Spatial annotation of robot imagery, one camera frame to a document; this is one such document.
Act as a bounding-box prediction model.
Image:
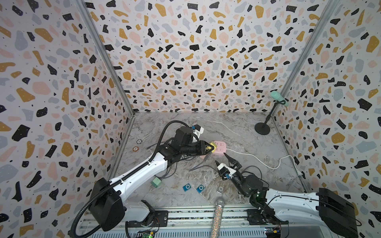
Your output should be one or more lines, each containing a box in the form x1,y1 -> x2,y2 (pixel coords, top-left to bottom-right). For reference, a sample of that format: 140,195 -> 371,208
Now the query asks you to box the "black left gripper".
183,140 -> 217,157

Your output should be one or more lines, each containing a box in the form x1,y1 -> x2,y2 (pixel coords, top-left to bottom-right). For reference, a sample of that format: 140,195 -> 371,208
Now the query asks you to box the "yellow USB charger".
209,142 -> 217,153

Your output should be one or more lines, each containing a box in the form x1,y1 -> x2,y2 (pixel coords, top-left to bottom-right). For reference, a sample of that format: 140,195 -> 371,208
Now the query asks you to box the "grey cable of yellow charger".
189,153 -> 263,182

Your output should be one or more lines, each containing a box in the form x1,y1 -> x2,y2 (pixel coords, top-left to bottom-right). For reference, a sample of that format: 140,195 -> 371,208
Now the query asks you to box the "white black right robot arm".
216,155 -> 361,238

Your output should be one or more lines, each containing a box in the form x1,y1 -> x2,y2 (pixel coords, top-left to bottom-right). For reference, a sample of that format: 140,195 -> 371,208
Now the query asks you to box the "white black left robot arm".
68,121 -> 214,238

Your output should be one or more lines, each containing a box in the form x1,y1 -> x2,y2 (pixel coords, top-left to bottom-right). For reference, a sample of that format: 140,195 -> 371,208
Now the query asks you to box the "pink power strip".
210,141 -> 227,156

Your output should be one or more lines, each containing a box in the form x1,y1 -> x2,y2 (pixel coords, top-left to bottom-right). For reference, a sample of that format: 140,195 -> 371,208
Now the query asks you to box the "silver mp3 player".
217,186 -> 224,194

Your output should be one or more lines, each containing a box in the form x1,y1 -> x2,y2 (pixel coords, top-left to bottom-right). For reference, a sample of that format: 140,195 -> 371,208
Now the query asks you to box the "blue mp3 player right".
196,184 -> 205,193

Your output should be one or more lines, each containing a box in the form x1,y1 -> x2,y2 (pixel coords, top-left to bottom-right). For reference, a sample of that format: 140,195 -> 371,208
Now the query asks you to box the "blue mp3 player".
196,184 -> 205,193
183,183 -> 191,192

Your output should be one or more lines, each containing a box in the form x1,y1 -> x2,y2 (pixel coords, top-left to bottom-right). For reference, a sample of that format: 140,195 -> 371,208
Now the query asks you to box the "glitter silver microphone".
210,197 -> 225,238

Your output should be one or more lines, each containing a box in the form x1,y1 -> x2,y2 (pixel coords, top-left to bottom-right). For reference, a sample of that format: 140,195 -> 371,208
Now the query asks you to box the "blue mp3 player left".
183,183 -> 191,192

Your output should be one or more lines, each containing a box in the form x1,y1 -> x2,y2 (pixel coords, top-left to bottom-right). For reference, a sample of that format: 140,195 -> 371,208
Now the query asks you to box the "black microphone stand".
255,100 -> 285,135

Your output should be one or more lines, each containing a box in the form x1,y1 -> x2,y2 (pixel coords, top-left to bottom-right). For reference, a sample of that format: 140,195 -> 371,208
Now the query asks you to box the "green USB charger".
151,177 -> 162,188

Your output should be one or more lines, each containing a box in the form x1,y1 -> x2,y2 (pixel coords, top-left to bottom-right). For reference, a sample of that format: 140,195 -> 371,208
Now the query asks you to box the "green microphone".
270,91 -> 289,107

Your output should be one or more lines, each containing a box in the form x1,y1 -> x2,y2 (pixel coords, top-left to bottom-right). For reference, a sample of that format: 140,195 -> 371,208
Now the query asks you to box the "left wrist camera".
191,125 -> 204,137

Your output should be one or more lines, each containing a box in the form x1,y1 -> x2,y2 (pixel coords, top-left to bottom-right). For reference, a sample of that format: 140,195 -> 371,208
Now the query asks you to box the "grey cable of green charger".
162,165 -> 179,180

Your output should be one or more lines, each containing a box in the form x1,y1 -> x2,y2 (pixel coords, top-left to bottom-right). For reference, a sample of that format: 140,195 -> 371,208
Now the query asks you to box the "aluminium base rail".
92,205 -> 336,238

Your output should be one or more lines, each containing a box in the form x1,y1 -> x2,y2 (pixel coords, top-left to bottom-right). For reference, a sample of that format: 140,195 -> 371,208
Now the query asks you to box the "white power strip cord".
226,148 -> 304,176

